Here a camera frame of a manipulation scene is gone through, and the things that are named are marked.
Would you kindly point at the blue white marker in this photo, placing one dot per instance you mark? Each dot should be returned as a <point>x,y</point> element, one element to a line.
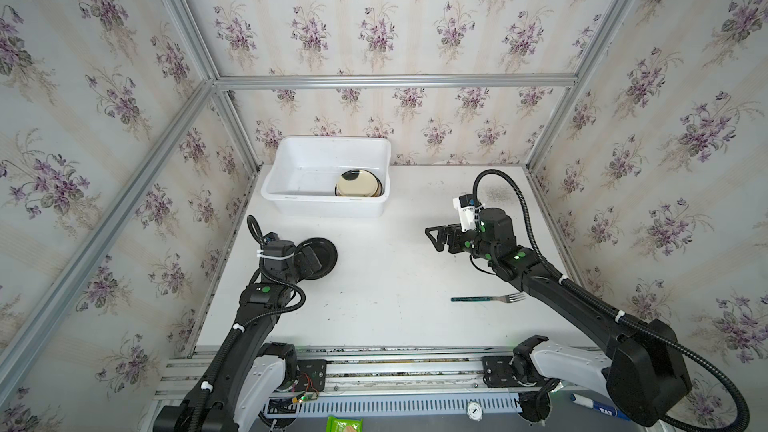
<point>597,406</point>

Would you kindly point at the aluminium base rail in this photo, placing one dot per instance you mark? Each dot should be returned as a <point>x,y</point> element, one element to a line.
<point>401,381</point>

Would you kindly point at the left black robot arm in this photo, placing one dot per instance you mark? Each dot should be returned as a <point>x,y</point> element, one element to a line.
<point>247,368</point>

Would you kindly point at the green snack packet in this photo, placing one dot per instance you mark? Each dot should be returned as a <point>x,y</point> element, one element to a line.
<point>336,424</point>

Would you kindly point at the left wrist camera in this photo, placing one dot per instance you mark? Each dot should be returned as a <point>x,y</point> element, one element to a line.
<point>276,249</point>

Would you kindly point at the black round plate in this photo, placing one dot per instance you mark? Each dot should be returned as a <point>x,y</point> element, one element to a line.
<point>326,252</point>

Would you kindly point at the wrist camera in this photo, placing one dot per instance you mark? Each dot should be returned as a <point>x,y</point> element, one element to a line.
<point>276,249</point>
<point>468,208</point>

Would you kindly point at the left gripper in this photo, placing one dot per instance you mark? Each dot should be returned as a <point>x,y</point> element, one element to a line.
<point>306,258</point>

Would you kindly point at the white plastic bin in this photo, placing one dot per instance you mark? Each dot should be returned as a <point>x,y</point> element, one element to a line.
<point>306,169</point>

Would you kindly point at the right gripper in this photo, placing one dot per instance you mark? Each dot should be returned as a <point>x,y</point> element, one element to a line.
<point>455,237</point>

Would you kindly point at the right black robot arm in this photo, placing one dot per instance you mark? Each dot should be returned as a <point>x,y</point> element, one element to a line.
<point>640,366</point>

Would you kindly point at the cream plate with black patch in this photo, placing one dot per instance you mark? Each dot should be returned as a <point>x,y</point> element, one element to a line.
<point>358,183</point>

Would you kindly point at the fork with green handle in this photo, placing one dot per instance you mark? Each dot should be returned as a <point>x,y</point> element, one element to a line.
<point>506,298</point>

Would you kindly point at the small round gauge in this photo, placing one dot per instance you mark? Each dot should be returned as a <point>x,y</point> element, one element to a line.
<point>474,411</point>

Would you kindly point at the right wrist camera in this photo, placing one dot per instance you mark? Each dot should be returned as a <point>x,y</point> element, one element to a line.
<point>468,208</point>

